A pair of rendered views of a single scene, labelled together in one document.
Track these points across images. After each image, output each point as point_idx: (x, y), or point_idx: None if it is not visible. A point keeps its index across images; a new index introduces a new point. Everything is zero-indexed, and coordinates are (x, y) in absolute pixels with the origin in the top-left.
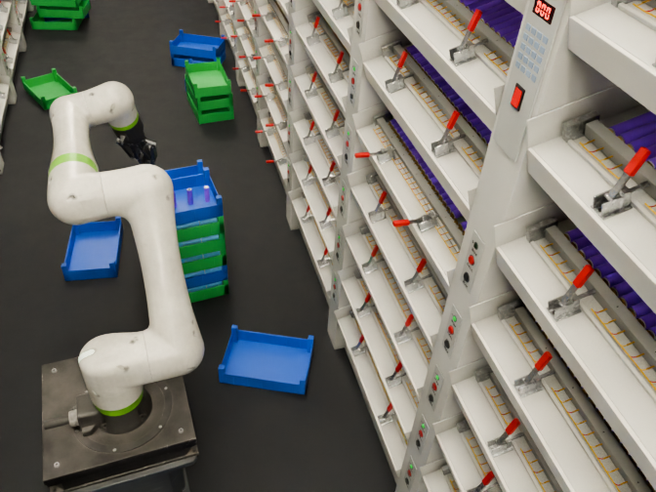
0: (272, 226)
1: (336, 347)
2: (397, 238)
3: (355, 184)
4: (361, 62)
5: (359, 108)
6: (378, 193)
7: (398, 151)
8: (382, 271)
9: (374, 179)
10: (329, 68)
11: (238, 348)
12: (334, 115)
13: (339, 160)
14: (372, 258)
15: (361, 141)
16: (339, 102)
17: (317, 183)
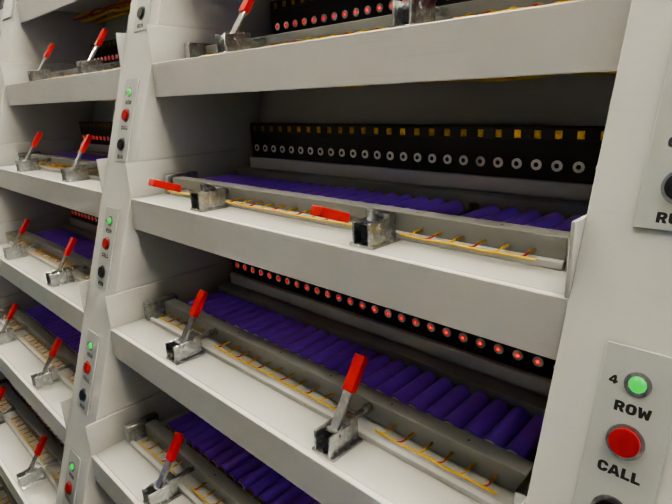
0: None
1: None
2: (246, 375)
3: (122, 323)
4: (148, 67)
5: (140, 156)
6: (173, 327)
7: (238, 187)
8: (193, 495)
9: (160, 308)
10: (60, 177)
11: None
12: (66, 247)
13: (82, 292)
14: (169, 465)
15: (145, 209)
16: (85, 190)
17: (13, 420)
